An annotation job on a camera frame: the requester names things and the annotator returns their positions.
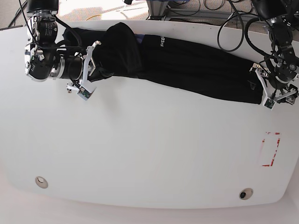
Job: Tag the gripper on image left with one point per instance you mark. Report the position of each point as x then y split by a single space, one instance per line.
78 68

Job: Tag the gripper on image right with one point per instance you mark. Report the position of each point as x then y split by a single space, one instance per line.
274 91

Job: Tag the black t-shirt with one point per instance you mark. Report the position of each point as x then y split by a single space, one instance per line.
175 63

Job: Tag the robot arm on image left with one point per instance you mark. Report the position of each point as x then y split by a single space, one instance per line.
55 50

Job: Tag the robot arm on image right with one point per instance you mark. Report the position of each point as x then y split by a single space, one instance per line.
282 64

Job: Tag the red tape rectangle marking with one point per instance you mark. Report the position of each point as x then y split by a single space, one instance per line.
269 147

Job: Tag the table grommet hole right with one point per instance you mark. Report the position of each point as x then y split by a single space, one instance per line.
246 194

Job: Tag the white table grommet left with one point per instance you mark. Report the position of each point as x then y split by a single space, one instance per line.
41 182

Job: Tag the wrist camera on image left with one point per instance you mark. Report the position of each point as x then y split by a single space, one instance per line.
85 93

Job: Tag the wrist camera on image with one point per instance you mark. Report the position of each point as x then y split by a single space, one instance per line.
269 103
85 93

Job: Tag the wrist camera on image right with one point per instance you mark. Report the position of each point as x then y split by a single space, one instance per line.
269 103

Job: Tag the aluminium frame rail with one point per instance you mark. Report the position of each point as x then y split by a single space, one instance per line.
208 12

